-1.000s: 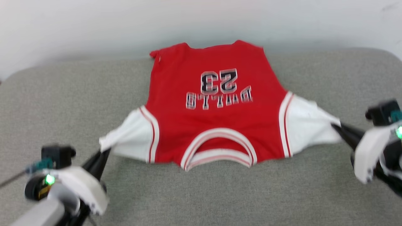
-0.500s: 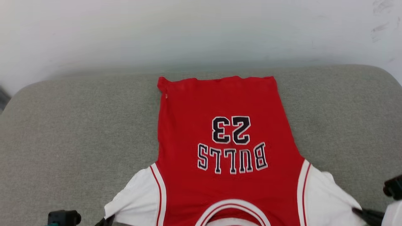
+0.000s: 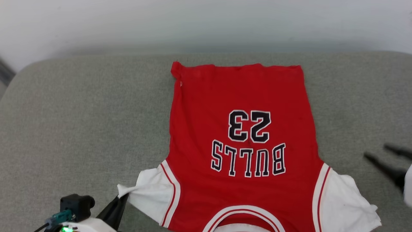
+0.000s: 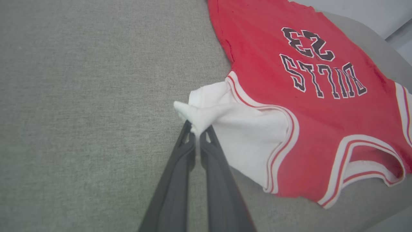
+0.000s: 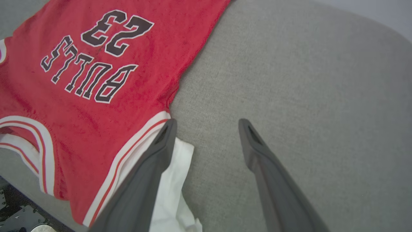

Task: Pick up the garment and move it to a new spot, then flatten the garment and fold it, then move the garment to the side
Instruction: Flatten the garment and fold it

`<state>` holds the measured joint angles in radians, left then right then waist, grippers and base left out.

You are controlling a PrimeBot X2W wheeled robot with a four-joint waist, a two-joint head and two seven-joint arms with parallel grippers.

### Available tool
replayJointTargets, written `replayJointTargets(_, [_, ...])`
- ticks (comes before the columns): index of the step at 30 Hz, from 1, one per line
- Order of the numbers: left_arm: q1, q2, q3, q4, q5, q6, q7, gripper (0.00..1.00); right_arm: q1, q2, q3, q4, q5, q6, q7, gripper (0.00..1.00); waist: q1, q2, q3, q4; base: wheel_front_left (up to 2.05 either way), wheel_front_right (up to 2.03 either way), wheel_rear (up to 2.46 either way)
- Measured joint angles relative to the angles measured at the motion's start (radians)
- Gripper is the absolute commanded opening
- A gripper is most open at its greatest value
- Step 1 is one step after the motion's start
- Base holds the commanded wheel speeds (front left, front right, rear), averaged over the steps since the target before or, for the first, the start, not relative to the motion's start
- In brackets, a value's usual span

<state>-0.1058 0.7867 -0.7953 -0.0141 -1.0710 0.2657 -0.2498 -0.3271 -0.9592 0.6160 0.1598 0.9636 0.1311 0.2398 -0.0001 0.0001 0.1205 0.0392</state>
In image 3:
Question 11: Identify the black cable with teal plug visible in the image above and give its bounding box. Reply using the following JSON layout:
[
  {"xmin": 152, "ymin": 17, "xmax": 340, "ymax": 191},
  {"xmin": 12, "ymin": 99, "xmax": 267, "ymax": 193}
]
[{"xmin": 33, "ymin": 209, "xmax": 74, "ymax": 232}]

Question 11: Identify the grey fabric sofa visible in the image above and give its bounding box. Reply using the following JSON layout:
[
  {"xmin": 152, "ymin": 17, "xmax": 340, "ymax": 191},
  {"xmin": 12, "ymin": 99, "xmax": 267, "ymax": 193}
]
[{"xmin": 0, "ymin": 51, "xmax": 412, "ymax": 232}]

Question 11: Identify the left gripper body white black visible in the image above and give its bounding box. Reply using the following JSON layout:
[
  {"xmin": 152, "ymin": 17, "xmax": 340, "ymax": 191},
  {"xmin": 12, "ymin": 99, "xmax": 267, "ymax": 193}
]
[{"xmin": 61, "ymin": 217, "xmax": 117, "ymax": 232}]

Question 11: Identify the red and white basketball jersey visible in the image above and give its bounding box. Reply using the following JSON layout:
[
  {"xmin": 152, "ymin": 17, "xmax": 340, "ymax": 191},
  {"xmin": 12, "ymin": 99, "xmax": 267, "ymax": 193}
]
[{"xmin": 117, "ymin": 61, "xmax": 382, "ymax": 232}]

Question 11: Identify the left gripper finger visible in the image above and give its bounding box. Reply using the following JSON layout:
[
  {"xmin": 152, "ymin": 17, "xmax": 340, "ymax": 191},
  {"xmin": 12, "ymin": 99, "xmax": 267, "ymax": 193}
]
[{"xmin": 96, "ymin": 193, "xmax": 129, "ymax": 231}]

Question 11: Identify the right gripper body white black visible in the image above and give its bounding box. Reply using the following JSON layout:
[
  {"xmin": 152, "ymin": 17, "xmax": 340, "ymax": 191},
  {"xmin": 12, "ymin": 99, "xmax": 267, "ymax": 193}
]
[{"xmin": 402, "ymin": 164, "xmax": 412, "ymax": 207}]

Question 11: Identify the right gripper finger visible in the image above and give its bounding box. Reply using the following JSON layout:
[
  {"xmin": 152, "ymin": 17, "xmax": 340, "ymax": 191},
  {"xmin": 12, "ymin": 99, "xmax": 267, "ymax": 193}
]
[
  {"xmin": 384, "ymin": 144, "xmax": 412, "ymax": 160},
  {"xmin": 364, "ymin": 153, "xmax": 407, "ymax": 191}
]

